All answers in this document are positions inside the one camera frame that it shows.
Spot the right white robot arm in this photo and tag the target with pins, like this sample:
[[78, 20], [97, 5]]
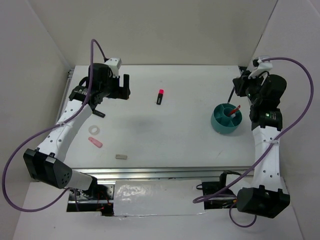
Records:
[[264, 196]]

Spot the teal round divided organizer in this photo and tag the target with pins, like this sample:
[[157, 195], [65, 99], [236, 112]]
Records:
[[221, 120]]

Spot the pink eraser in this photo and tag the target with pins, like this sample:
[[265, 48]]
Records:
[[95, 142]]

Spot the pink black highlighter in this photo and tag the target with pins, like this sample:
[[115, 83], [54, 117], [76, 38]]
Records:
[[160, 97]]

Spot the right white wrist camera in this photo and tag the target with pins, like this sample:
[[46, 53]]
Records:
[[259, 65]]

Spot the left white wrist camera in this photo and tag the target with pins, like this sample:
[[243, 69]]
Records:
[[114, 64]]

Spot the red gel pen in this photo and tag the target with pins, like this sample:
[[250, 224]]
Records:
[[233, 112]]

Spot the yellow black highlighter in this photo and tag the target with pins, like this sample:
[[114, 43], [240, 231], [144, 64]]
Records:
[[99, 114]]

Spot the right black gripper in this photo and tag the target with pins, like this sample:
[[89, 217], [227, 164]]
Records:
[[241, 82]]

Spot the grey rectangular eraser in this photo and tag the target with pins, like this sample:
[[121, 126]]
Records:
[[121, 157]]

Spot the clear blue pen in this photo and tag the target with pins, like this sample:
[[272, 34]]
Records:
[[230, 95]]

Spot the aluminium front rail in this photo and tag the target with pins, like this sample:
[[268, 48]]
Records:
[[158, 173]]

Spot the white tape roll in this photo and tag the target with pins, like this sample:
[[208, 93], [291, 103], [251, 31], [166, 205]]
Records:
[[94, 130]]

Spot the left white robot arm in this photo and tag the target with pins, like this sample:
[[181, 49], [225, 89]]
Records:
[[46, 162]]

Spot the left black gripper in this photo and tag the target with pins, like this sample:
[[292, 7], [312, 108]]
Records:
[[122, 92]]

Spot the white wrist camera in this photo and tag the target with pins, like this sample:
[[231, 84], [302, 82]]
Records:
[[114, 64], [259, 65]]

